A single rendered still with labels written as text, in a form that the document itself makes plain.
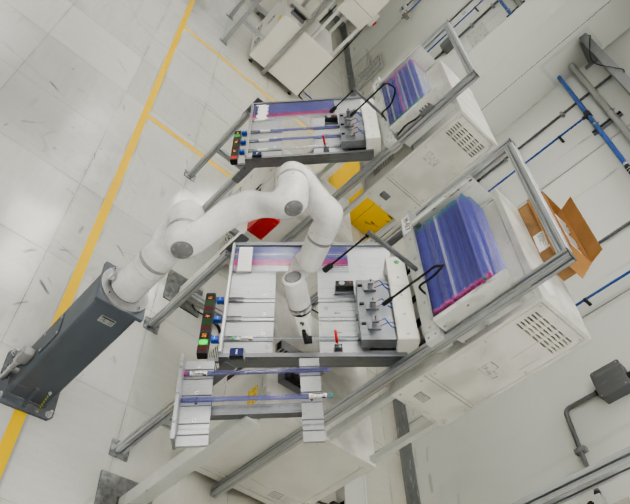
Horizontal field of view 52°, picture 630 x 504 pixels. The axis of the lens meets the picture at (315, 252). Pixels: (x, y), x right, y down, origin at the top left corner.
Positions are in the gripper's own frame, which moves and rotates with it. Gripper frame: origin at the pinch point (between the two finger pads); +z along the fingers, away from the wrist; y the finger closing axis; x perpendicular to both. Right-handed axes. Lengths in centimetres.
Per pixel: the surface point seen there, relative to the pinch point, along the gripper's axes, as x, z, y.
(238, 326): 27.0, -3.8, 7.1
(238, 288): 28.7, -4.1, 29.6
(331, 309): -9.6, 2.6, 16.6
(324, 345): -6.2, 2.0, -3.3
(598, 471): -77, -26, -83
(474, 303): -62, -18, -11
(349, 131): -26, -8, 144
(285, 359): 8.5, -0.2, -10.0
